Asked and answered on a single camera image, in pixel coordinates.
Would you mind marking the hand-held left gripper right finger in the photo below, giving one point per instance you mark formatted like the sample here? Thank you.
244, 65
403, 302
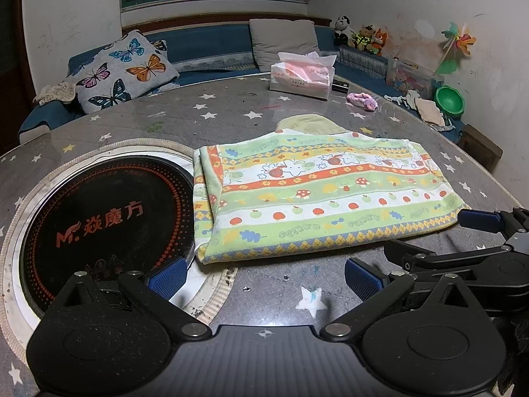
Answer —
365, 279

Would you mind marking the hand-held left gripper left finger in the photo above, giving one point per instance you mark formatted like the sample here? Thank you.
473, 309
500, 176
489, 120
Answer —
167, 277

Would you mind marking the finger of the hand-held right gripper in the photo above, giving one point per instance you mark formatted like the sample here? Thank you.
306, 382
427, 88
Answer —
479, 220
430, 259

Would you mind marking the green patterned striped garment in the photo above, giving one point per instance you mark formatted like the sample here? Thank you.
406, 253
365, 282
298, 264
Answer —
310, 198

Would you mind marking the brown wooden stool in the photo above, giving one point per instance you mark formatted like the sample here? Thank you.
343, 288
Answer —
481, 147

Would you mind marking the round black induction cooktop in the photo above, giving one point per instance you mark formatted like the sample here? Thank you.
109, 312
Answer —
82, 198

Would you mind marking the beige cloth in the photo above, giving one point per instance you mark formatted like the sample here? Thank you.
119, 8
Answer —
427, 109

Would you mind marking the green plastic bowl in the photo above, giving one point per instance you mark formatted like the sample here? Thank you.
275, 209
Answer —
449, 101

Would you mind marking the clear plastic storage box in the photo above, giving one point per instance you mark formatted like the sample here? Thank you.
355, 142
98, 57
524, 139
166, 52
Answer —
409, 76

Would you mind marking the pink scrunchie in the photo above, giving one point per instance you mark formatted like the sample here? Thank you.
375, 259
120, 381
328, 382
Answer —
361, 101

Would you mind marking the colourful pinwheel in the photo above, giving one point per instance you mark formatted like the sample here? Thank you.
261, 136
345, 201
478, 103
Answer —
456, 43

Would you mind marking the small black box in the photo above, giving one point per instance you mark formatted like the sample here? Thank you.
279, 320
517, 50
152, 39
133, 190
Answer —
341, 88

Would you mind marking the orange fox plush toy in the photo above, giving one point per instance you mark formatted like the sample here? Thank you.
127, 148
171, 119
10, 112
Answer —
379, 41

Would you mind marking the butterfly print pillow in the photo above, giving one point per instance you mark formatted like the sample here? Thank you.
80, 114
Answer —
120, 72

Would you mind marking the pink and white tissue pack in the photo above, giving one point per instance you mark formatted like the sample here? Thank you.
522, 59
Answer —
301, 76

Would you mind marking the cream knit cloth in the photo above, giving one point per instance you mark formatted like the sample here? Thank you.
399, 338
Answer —
56, 93

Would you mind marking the brown bear plush toy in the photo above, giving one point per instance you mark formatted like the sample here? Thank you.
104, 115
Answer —
361, 37

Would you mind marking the panda plush toy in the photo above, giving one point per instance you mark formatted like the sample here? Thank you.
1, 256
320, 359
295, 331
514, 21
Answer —
342, 29

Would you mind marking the blue sofa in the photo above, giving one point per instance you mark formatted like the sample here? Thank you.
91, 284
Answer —
206, 43

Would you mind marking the grey pillow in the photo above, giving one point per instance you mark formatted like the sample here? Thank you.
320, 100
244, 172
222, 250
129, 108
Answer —
283, 43

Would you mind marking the dark wooden door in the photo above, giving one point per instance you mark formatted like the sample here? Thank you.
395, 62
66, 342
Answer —
12, 58

